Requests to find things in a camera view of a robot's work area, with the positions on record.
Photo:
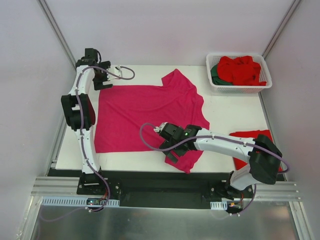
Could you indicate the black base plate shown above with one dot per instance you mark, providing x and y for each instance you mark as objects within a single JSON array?
[{"x": 165, "y": 190}]

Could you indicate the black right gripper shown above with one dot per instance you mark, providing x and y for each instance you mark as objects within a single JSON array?
[{"x": 173, "y": 149}]

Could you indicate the aluminium frame rail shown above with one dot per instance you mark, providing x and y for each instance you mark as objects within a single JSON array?
[{"x": 282, "y": 191}]

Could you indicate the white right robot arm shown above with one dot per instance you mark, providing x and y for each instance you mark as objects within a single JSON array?
[{"x": 261, "y": 156}]

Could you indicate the green t shirt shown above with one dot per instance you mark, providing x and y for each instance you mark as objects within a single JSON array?
[{"x": 216, "y": 79}]

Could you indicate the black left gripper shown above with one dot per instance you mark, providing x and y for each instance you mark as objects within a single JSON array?
[{"x": 103, "y": 75}]

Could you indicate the red crumpled t shirt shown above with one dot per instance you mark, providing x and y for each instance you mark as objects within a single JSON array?
[{"x": 240, "y": 71}]

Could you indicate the white plastic laundry basket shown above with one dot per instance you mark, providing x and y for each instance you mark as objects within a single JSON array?
[{"x": 213, "y": 59}]

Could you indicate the pink t shirt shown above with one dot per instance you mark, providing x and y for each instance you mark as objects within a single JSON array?
[{"x": 123, "y": 109}]

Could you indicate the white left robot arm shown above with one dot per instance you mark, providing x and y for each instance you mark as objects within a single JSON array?
[{"x": 80, "y": 116}]

